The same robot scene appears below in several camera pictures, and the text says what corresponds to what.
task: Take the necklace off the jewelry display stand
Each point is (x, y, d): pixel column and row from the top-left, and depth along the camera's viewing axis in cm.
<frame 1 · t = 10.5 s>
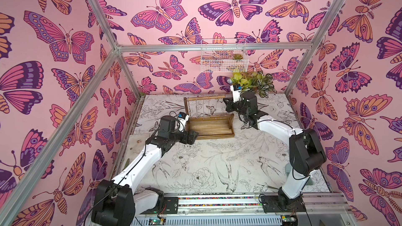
left hand: (191, 130, 84), fingers open
right hand: (225, 97, 89), fingers closed
wooden jewelry display stand: (210, 127, 104), on the table
glass vase with plants: (261, 83, 96), point 24 cm above the table

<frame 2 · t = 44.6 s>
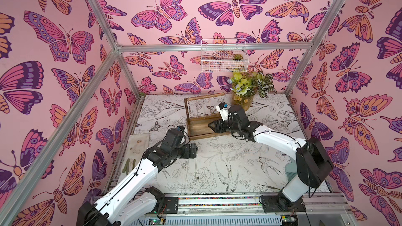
left hand: (191, 146, 79), fingers open
right hand: (213, 121, 85), fingers open
the named things where they were.

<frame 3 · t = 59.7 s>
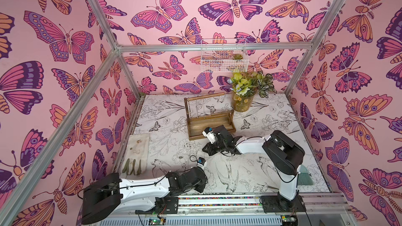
left hand: (207, 180, 81), fingers closed
right hand: (203, 148, 91), fingers closed
the named things where they were.

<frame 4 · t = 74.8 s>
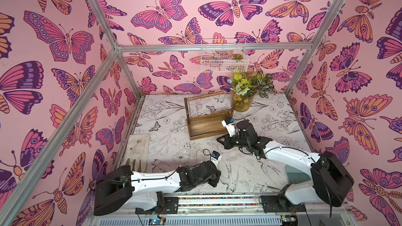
left hand: (222, 173, 78), fingers closed
right hand: (218, 137, 82), fingers closed
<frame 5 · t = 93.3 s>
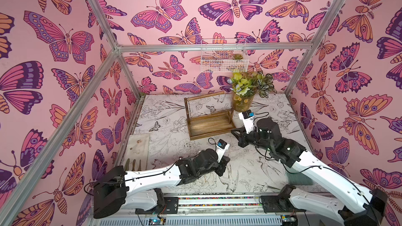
left hand: (231, 159, 73), fingers closed
right hand: (232, 129, 71), fingers closed
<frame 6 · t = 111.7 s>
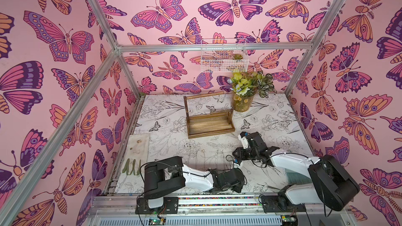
left hand: (245, 184, 79), fingers open
right hand: (235, 151, 89), fingers open
